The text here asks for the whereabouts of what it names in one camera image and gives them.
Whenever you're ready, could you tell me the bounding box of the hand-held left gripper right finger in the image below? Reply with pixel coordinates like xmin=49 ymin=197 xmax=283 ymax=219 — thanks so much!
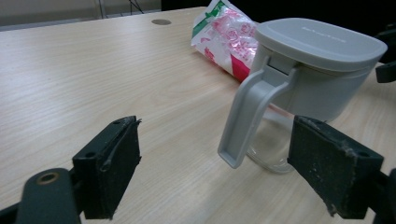
xmin=287 ymin=115 xmax=385 ymax=220

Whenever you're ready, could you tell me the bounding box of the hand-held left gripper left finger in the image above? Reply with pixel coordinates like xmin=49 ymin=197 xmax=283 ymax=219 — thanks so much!
xmin=72 ymin=115 xmax=143 ymax=220

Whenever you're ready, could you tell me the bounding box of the glass jar with grey lid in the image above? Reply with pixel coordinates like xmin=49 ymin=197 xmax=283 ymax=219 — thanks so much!
xmin=217 ymin=17 xmax=389 ymax=175

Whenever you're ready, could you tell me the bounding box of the pink and white plastic bag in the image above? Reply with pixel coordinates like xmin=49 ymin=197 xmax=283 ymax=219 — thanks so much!
xmin=191 ymin=0 xmax=260 ymax=83

